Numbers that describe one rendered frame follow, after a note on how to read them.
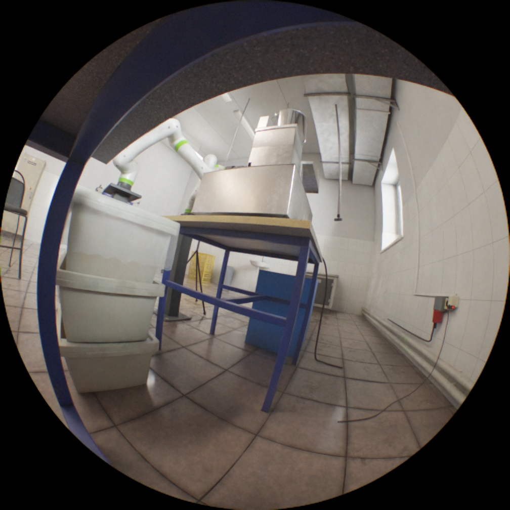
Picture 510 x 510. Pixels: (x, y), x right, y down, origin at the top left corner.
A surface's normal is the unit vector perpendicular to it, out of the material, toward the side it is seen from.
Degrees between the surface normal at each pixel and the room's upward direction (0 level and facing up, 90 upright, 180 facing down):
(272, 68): 180
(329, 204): 90
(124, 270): 96
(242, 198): 90
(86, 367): 96
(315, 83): 176
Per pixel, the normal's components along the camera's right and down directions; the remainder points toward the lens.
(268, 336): -0.40, -0.17
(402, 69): -0.19, 0.98
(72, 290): 0.80, 0.22
